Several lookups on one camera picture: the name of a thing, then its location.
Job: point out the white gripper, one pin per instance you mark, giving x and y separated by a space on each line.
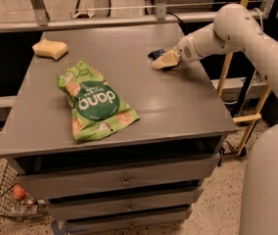
184 53

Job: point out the blue rxbar blueberry bar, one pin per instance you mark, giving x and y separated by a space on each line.
156 54

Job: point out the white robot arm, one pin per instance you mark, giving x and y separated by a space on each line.
234 29

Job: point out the green dang rice chip bag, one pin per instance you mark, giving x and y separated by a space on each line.
96 110

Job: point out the yellow sponge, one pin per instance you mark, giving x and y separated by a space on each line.
50 49

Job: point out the grey drawer cabinet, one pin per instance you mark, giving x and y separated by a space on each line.
107 141

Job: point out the clear plastic bottle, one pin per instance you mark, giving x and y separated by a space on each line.
27 208

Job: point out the red apple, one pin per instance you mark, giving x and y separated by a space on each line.
18 192

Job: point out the grey metal rail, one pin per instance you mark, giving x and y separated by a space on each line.
31 15

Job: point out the black wire basket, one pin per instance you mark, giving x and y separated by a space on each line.
8 181

